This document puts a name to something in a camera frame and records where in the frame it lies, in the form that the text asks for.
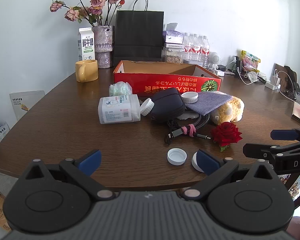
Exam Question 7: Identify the white milk carton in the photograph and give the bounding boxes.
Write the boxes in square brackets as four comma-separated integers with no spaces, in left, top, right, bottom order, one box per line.
[77,27,95,62]

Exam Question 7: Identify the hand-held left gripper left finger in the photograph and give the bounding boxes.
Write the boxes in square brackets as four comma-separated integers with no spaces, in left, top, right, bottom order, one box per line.
[17,149,115,202]

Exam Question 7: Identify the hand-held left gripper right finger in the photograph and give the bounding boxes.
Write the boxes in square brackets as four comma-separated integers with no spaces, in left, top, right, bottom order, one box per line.
[181,149,280,202]

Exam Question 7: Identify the mottled purple vase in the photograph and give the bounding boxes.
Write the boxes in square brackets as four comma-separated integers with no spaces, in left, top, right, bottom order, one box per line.
[91,25,114,69]

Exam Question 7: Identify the white bottle cap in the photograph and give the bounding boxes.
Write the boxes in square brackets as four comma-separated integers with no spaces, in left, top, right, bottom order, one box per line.
[191,152,205,173]
[167,148,187,166]

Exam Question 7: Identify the purple burlap pouch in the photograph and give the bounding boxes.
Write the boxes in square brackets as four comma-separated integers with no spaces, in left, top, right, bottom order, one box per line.
[185,91,233,115]

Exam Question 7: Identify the white charging dock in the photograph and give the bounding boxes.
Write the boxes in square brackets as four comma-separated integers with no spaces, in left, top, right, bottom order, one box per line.
[265,74,282,91]

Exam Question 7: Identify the black paper bag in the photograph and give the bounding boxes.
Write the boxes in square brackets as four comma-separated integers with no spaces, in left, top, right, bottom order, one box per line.
[114,0,165,62]

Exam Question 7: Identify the purple tissue pack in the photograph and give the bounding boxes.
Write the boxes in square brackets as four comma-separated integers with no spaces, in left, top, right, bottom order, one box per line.
[162,23,184,44]

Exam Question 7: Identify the crumpled white plastic bag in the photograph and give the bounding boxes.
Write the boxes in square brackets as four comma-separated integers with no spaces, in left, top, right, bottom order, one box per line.
[109,81,133,97]

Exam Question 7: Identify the red rose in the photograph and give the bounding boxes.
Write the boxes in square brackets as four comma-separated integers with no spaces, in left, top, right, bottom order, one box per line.
[210,121,243,152]

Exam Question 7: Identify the white wet wipes canister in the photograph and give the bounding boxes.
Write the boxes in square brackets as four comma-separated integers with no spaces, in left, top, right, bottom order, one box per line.
[98,94,141,124]

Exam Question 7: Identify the black zip pouch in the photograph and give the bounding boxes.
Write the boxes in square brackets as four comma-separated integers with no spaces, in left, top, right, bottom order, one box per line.
[149,87,186,123]

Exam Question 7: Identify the yellow plush toy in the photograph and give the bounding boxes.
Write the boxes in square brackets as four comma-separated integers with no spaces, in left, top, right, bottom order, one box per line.
[209,96,245,125]

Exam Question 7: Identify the braided charging cable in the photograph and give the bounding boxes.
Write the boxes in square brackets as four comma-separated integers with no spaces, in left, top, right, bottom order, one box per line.
[164,113,213,145]

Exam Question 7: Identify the yellow green snack packet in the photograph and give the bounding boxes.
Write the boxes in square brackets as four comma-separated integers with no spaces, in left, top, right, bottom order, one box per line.
[240,50,261,74]

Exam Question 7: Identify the wooden phone stand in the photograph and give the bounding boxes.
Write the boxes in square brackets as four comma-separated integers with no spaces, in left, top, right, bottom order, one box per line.
[274,63,300,100]

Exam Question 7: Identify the white round jar lid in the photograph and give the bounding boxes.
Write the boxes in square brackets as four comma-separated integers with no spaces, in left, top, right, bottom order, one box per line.
[181,92,199,104]

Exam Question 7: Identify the white paper board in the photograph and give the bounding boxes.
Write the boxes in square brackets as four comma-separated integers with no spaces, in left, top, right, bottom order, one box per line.
[9,90,46,121]

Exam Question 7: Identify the white ribbed canister lid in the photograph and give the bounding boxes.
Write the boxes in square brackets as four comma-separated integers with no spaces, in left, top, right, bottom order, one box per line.
[140,98,154,117]

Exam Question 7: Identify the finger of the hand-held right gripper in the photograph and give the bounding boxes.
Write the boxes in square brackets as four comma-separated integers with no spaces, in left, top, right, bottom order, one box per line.
[270,127,300,141]
[243,141,300,161]

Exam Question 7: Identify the yellow mug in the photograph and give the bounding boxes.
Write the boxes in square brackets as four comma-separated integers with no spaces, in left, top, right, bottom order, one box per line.
[75,59,99,82]

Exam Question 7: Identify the clear container of seeds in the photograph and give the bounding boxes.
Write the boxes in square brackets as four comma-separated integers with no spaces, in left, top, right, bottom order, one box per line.
[162,47,184,64]

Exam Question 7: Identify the dried pink roses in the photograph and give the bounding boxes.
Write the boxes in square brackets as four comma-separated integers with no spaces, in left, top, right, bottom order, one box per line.
[50,0,126,27]

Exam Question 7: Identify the white round robot speaker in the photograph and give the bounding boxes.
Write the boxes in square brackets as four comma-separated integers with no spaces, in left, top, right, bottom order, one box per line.
[206,52,221,72]

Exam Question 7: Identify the flat white object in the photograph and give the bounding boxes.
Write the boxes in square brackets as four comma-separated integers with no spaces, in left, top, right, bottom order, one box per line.
[177,112,199,120]

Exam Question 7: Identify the water bottle red label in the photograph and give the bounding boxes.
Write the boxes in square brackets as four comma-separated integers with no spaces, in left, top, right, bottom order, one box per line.
[183,32,193,64]
[191,33,202,65]
[201,36,210,67]

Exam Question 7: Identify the red cardboard box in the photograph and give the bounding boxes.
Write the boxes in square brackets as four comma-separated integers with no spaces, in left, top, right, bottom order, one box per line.
[113,60,222,98]

